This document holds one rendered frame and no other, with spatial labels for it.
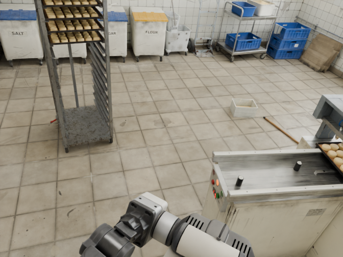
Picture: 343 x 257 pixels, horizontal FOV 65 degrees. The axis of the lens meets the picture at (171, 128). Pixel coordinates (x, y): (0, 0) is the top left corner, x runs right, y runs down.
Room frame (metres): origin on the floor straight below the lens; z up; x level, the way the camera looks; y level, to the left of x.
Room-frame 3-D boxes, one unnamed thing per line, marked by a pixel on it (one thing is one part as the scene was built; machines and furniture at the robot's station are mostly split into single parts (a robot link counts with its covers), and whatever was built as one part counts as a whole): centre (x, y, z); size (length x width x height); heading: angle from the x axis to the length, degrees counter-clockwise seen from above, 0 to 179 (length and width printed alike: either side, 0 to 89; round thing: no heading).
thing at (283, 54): (5.50, -2.08, 0.10); 0.60 x 0.40 x 0.20; 109
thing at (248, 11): (5.11, -1.00, 0.88); 0.40 x 0.30 x 0.16; 24
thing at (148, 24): (4.66, 0.60, 0.38); 0.64 x 0.54 x 0.77; 18
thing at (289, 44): (5.50, -2.08, 0.30); 0.60 x 0.40 x 0.20; 111
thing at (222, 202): (1.06, -0.31, 0.77); 0.24 x 0.04 x 0.14; 12
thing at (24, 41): (3.96, 2.42, 0.38); 0.64 x 0.54 x 0.77; 24
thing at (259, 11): (5.31, -1.32, 0.90); 0.44 x 0.36 x 0.20; 30
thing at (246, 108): (3.11, -0.92, 0.08); 0.30 x 0.22 x 0.16; 97
